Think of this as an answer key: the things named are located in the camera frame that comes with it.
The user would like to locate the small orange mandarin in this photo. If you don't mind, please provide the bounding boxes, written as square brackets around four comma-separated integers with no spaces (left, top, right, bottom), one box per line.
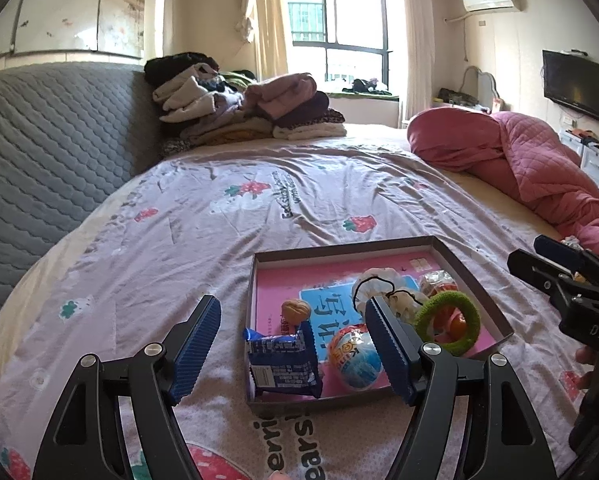
[433,306,467,342]

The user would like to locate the red surprise egg toy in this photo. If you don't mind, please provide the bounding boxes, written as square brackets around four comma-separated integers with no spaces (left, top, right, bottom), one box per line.
[419,270,459,298]

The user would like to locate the cream black-trimmed scrunchie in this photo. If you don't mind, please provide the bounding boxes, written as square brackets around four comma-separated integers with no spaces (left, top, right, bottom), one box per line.
[351,268,427,324]

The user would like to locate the pink quilted duvet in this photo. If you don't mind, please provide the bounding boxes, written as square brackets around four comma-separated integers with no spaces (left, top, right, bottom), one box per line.
[407,107,599,255]

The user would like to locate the dark clothes on windowsill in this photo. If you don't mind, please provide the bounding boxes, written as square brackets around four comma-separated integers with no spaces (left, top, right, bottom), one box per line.
[343,78,392,96]

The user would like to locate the white air conditioner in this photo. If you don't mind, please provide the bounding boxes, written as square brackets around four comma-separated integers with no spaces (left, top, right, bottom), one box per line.
[462,0,522,13]

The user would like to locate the white drawer cabinet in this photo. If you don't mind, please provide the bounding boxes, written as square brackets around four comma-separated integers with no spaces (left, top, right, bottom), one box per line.
[557,129,599,188]

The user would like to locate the shallow grey cardboard box tray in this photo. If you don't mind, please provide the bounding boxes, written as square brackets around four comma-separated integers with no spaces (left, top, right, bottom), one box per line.
[244,236,513,415]

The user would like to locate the grey quilted headboard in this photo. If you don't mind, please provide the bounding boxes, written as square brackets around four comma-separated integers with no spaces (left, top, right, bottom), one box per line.
[0,62,160,310]

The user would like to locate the left beige curtain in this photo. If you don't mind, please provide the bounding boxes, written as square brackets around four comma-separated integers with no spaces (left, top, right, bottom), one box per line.
[235,0,292,79]

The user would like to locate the strawberry print bed sheet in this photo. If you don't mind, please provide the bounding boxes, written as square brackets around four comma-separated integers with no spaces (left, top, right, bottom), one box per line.
[0,143,581,479]

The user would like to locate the person's right hand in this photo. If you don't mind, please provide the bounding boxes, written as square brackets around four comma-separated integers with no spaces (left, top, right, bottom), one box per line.
[575,346,597,390]

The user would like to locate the brown walnut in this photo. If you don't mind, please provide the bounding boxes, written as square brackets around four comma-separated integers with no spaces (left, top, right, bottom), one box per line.
[281,298,311,326]

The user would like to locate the blossom tree wall panel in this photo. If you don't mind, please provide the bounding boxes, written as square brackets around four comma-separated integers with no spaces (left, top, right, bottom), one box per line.
[0,0,145,58]

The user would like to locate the pile of folded clothes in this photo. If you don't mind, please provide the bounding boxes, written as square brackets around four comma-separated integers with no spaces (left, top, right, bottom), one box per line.
[144,52,347,157]

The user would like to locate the right beige curtain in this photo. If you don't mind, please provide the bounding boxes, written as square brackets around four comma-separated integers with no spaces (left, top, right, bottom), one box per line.
[399,0,436,126]

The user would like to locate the window with dark frame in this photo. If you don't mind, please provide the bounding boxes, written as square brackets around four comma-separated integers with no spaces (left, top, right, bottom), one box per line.
[285,0,392,92]

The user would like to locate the beige curtain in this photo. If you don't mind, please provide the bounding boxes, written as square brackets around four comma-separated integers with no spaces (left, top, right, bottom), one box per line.
[235,0,292,79]
[399,0,436,126]

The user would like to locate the blue surprise egg toy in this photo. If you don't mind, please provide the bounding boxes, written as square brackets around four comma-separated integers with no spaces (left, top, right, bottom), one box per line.
[328,324,383,390]

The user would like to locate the blue cookie snack pack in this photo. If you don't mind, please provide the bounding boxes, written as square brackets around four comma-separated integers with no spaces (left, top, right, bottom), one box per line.
[243,321,323,399]

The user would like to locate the small colourful doll toy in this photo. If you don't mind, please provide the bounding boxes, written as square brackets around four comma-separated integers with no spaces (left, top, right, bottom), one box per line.
[561,236,583,252]

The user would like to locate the wall mounted black television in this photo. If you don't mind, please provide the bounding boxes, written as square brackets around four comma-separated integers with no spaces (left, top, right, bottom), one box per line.
[542,50,599,120]

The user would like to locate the green fuzzy hair ring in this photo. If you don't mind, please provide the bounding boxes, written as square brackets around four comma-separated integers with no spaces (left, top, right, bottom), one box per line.
[412,289,483,358]

